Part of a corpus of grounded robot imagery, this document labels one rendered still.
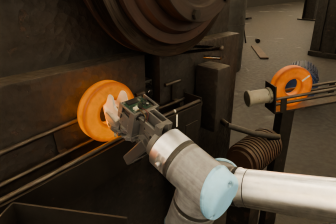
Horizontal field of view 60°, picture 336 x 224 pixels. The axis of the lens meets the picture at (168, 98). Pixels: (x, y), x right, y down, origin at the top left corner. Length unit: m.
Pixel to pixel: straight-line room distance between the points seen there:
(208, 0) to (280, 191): 0.46
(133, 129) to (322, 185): 0.38
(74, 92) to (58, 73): 0.06
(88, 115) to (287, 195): 0.46
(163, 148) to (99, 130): 0.22
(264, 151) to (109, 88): 0.62
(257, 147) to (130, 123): 0.58
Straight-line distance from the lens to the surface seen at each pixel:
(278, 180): 0.66
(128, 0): 0.65
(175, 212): 0.60
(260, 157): 1.07
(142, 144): 0.62
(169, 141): 0.57
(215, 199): 0.52
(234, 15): 3.51
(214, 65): 1.01
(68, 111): 0.75
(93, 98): 0.70
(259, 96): 1.10
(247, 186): 0.68
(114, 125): 0.66
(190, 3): 0.69
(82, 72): 0.74
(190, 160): 0.54
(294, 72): 1.14
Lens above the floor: 1.07
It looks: 22 degrees down
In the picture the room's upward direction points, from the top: straight up
